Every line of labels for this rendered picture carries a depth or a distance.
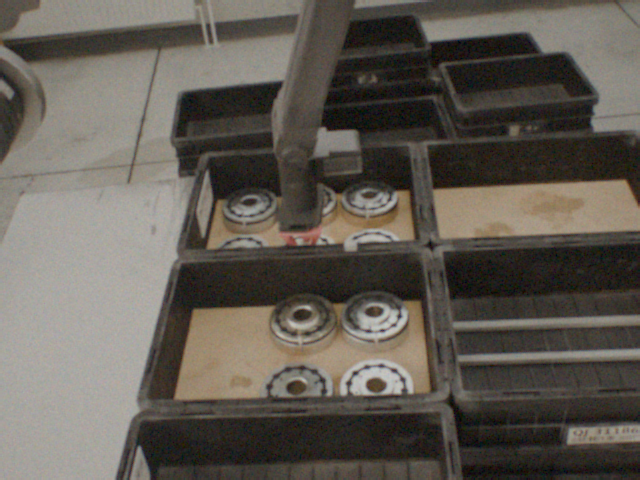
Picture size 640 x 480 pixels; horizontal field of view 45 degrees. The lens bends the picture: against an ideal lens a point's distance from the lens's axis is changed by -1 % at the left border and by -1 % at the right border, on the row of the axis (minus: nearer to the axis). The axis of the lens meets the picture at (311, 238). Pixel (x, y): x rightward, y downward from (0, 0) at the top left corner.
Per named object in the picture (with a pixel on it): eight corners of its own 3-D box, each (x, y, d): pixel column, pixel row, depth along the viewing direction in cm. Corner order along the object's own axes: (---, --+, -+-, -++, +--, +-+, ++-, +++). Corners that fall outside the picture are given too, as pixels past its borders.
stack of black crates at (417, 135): (325, 250, 242) (316, 159, 221) (319, 195, 265) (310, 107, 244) (452, 237, 241) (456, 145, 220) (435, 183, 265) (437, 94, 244)
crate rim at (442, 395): (137, 421, 99) (132, 409, 98) (176, 267, 122) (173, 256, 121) (451, 413, 96) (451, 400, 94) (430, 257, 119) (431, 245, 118)
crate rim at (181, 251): (176, 267, 122) (173, 256, 121) (203, 163, 146) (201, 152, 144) (430, 256, 119) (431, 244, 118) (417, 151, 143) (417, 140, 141)
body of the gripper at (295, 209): (324, 192, 128) (321, 154, 123) (319, 231, 120) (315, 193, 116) (285, 192, 129) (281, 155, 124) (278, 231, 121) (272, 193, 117)
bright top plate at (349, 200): (339, 216, 138) (339, 213, 137) (344, 183, 145) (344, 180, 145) (396, 216, 136) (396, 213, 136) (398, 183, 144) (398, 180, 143)
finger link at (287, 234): (327, 239, 131) (323, 195, 125) (324, 268, 126) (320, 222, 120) (287, 240, 132) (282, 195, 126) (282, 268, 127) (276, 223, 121)
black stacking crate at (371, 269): (154, 464, 105) (135, 411, 98) (188, 311, 128) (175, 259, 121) (447, 458, 102) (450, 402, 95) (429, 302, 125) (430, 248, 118)
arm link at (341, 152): (277, 100, 112) (281, 150, 108) (356, 92, 112) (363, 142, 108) (284, 145, 123) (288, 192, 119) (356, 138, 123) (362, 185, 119)
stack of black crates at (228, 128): (197, 264, 242) (169, 141, 214) (203, 207, 265) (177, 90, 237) (324, 251, 242) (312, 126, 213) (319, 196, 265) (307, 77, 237)
